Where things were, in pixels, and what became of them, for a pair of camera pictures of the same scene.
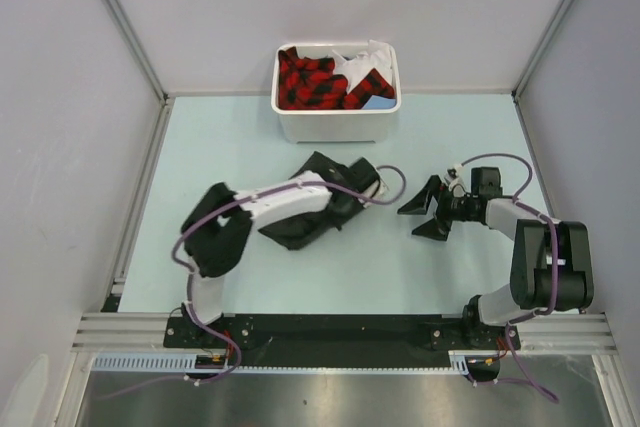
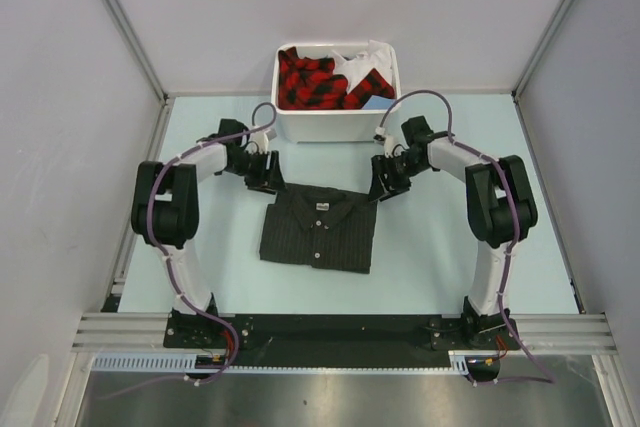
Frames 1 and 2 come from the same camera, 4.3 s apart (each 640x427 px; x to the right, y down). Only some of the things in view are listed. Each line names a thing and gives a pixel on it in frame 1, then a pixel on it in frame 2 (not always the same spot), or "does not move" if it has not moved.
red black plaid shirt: x=312 y=84 does not move
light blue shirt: x=376 y=102 does not move
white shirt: x=377 y=56 does not move
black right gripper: x=419 y=204 -> x=381 y=187
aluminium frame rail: x=586 y=332 does not move
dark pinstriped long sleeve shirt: x=348 y=187 -> x=328 y=228
